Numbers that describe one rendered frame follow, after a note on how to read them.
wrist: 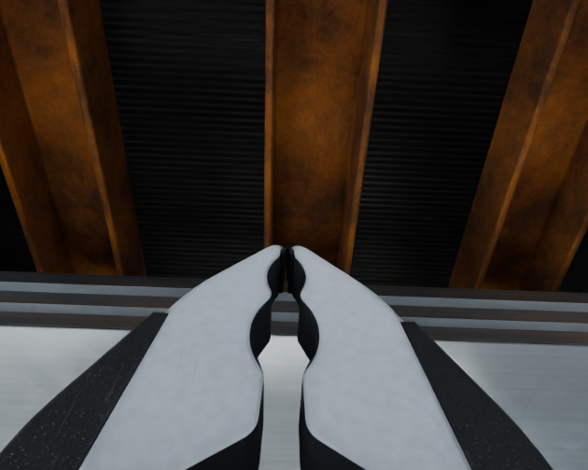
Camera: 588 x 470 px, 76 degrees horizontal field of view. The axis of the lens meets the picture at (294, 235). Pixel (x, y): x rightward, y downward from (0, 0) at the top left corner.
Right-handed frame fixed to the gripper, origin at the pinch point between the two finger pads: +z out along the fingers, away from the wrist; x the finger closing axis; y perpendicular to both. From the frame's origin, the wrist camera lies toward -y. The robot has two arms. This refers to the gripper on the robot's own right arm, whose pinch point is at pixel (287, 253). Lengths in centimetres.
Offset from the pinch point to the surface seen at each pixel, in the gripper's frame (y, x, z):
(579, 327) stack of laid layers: 8.8, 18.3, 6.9
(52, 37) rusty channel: -5.1, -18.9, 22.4
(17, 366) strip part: 12.5, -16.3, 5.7
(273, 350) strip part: 10.4, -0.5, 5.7
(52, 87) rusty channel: -1.4, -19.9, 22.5
